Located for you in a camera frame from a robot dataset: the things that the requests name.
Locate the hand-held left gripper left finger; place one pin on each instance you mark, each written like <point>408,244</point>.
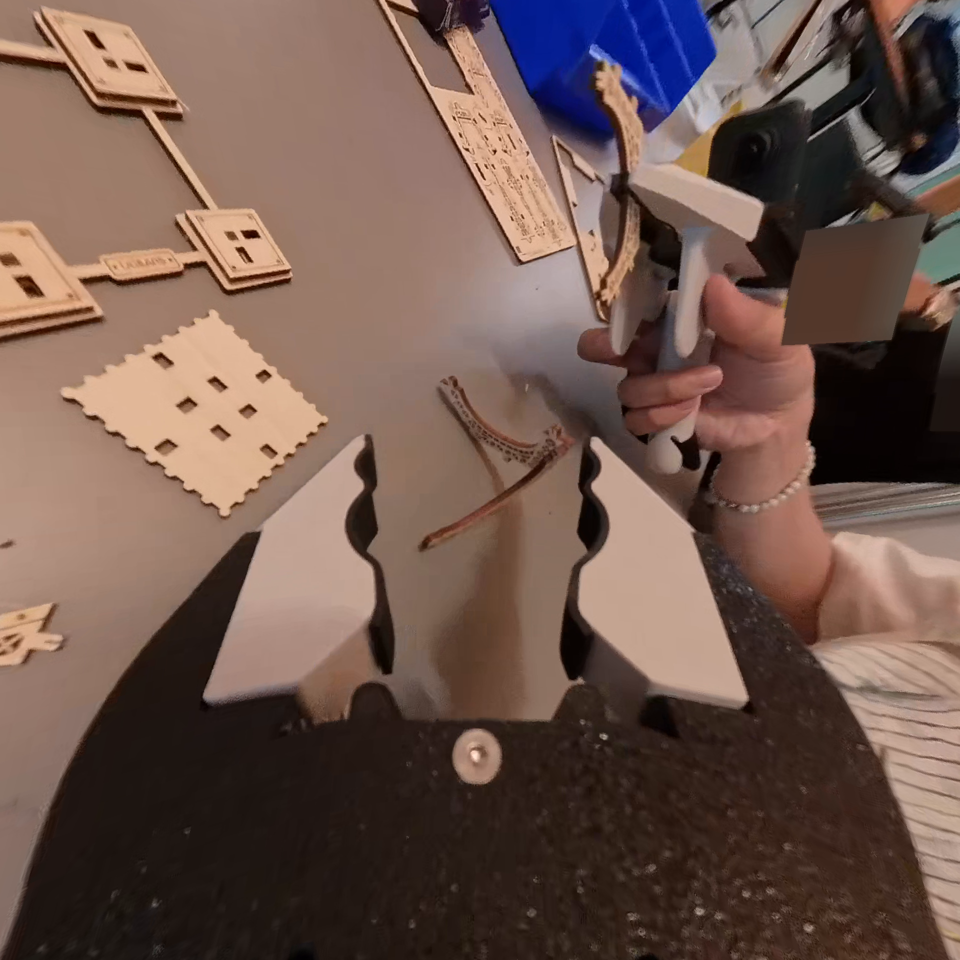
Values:
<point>300,570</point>

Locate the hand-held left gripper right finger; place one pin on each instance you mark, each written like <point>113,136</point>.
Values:
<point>660,600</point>

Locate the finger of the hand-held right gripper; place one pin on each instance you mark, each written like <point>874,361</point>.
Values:
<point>630,315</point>
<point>697,199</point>

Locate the curved wooden lattice leg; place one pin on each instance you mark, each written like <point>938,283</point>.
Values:
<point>495,444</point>
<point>628,127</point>

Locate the scalloped wooden square plate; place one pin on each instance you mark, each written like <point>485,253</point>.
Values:
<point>135,390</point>

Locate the person's right forearm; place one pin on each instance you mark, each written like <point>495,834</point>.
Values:
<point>787,555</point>

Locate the person's right hand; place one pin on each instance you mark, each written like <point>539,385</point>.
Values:
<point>757,390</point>

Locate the narrow laser-cut wooden sheet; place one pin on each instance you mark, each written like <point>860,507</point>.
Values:
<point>592,255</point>

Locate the blue plastic bin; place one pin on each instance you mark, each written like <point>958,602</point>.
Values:
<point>585,45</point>

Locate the long laser-cut wooden sheet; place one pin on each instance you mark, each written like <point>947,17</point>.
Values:
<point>495,150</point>

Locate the small wooden lattice piece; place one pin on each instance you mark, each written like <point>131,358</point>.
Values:
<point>26,637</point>

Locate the striped printed shirt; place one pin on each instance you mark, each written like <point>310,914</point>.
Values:
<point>922,750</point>

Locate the dark purple fringed object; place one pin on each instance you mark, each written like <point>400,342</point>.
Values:
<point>450,13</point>

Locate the wooden base frame with squares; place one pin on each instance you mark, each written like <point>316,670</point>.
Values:
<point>112,60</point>

